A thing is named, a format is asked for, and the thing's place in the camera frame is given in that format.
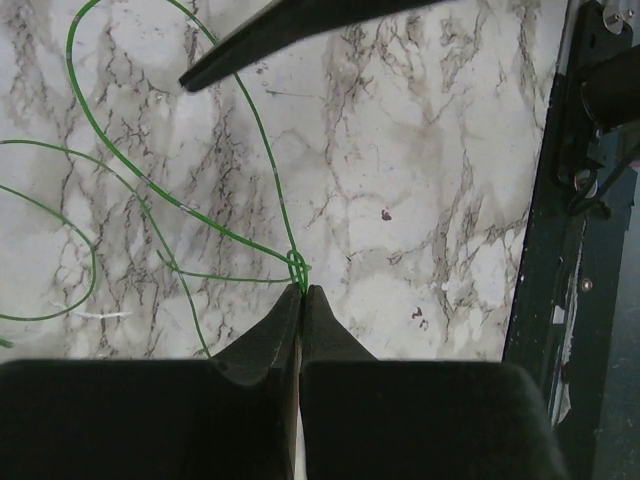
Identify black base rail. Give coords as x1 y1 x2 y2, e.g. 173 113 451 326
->
503 1 639 479

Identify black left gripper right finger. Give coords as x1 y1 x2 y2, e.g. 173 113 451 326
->
300 286 568 479

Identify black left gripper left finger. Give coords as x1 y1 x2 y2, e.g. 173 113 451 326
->
1 285 303 479

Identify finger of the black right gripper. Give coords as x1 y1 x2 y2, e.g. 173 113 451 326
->
179 0 436 93

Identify green wire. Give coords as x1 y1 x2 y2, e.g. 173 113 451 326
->
0 0 312 360

